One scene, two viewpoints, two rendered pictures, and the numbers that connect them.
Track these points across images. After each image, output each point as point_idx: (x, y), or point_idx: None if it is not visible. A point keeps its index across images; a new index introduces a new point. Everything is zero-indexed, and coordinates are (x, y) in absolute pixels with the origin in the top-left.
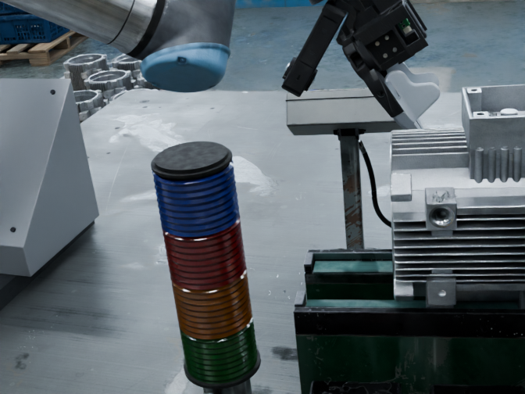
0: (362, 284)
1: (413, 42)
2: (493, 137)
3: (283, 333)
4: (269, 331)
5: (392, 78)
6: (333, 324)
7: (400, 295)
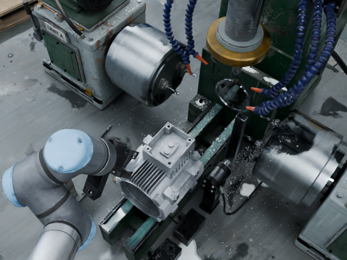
0: (124, 217)
1: (135, 155)
2: (175, 166)
3: (95, 249)
4: (89, 253)
5: (127, 166)
6: (143, 243)
7: (161, 220)
